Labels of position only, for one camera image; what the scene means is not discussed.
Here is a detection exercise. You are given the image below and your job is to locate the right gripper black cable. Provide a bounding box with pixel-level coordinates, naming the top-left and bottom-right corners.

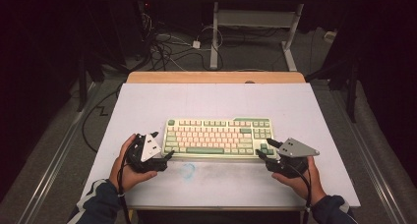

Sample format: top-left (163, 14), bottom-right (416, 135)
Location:
top-left (291, 164), bottom-right (313, 224)

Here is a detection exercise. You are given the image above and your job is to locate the green and cream keyboard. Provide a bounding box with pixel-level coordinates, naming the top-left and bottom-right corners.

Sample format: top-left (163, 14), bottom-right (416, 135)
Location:
top-left (162, 116), bottom-right (276, 160)

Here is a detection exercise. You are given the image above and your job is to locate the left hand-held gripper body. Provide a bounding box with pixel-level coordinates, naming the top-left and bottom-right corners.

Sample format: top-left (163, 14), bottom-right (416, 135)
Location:
top-left (126, 133), bottom-right (169, 173)

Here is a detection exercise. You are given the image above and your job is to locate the white metal desk frame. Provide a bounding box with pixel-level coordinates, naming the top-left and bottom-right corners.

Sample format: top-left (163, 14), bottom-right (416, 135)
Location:
top-left (196, 0), bottom-right (349, 72)

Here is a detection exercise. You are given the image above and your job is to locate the person's right hand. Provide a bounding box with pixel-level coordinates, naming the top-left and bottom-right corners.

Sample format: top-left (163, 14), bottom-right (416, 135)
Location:
top-left (270, 155), bottom-right (328, 207)

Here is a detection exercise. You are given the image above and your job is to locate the black floor cable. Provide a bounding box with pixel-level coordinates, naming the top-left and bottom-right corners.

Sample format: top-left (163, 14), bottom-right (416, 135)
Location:
top-left (81, 83), bottom-right (124, 154)

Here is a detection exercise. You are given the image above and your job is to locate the white power strip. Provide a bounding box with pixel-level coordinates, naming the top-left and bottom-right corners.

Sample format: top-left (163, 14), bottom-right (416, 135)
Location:
top-left (324, 29), bottom-right (338, 44)

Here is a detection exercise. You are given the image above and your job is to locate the dark metal stand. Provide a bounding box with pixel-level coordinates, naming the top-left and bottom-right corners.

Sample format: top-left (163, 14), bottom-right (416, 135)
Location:
top-left (306, 51), bottom-right (360, 124)
top-left (76, 51), bottom-right (107, 113)

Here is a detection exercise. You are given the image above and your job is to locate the metal floor rail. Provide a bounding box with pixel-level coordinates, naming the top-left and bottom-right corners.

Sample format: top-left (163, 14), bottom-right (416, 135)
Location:
top-left (328, 85), bottom-right (409, 224)
top-left (14, 83), bottom-right (101, 224)

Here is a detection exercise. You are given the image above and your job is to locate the wooden table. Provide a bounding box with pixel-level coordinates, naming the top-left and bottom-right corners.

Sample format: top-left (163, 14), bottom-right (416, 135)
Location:
top-left (126, 71), bottom-right (307, 84)

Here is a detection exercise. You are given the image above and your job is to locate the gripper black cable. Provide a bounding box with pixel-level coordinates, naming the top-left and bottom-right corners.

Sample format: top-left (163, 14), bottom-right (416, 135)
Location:
top-left (291, 164), bottom-right (313, 224)
top-left (116, 148), bottom-right (132, 224)

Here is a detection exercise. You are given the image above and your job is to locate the white board sheet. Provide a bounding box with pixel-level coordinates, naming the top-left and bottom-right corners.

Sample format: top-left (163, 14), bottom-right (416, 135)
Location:
top-left (79, 83), bottom-right (361, 208)

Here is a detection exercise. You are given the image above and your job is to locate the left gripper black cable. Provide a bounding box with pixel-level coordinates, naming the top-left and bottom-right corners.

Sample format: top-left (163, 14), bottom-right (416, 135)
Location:
top-left (116, 148), bottom-right (132, 224)

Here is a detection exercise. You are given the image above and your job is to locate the person's left hand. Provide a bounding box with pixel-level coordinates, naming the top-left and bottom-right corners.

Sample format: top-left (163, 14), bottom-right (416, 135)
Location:
top-left (108, 134), bottom-right (158, 193)

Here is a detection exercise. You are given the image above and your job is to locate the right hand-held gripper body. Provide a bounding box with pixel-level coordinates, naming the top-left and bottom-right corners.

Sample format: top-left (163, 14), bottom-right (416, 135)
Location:
top-left (265, 138), bottom-right (321, 179)

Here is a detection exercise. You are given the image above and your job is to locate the tangle of floor cables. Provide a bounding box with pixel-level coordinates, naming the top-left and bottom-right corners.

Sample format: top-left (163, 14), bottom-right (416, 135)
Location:
top-left (139, 11), bottom-right (225, 72)

